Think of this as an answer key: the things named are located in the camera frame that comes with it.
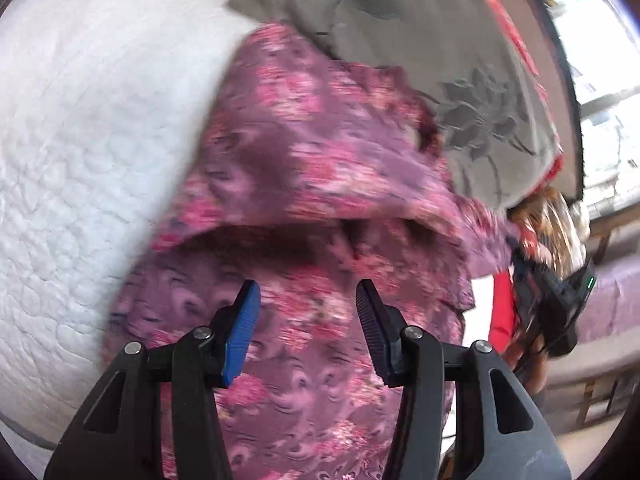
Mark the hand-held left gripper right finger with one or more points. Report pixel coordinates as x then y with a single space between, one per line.
372 325

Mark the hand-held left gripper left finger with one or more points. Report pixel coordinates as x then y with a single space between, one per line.
242 330

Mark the purple floral garment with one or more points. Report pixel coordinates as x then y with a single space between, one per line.
310 160

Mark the red cloth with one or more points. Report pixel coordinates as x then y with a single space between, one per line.
502 310

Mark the purple bench cushion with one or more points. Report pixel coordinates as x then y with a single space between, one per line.
615 300

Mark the wooden bench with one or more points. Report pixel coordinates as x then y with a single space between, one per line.
590 385

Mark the white quilted bed cover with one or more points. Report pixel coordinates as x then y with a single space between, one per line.
90 160

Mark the grey floral pillow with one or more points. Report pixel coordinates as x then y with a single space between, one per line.
400 25

